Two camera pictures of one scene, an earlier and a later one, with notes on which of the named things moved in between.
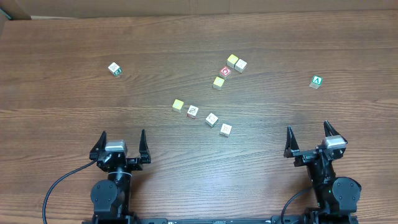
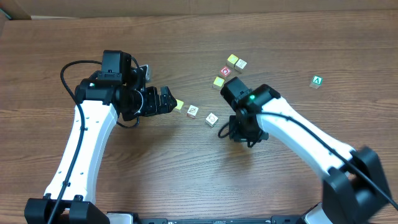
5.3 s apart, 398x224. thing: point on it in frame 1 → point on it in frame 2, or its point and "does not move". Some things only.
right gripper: (313, 154) → (244, 133)
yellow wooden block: (178, 104) does not move
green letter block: (316, 81) does not move
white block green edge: (211, 120) does not move
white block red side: (192, 111) does not move
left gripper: (145, 150) → (157, 106)
